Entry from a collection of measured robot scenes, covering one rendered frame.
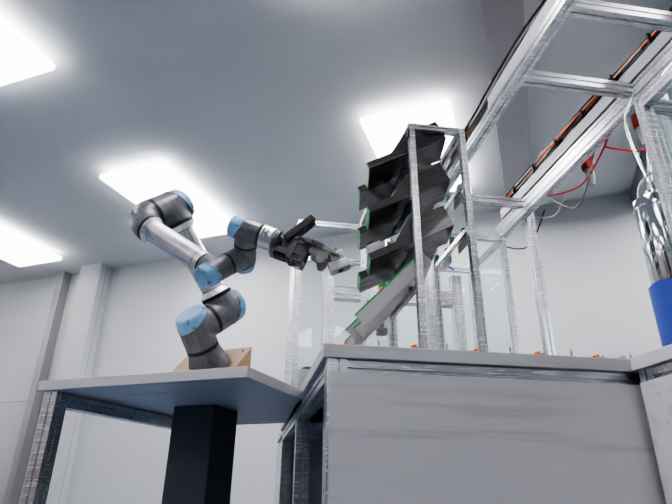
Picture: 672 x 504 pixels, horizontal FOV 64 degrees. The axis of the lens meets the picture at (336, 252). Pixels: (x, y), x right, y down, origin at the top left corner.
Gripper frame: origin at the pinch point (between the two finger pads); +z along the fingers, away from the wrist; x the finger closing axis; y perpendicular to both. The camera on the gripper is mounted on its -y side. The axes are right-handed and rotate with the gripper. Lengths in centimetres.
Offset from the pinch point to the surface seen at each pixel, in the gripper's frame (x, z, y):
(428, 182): 6.9, 18.7, -31.2
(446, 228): 6.8, 28.7, -17.8
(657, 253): 7, 88, -32
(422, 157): 0.8, 13.5, -43.9
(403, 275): 7.1, 21.5, 1.6
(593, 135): -47, 77, -117
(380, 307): 7.1, 18.6, 13.2
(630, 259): -247, 178, -186
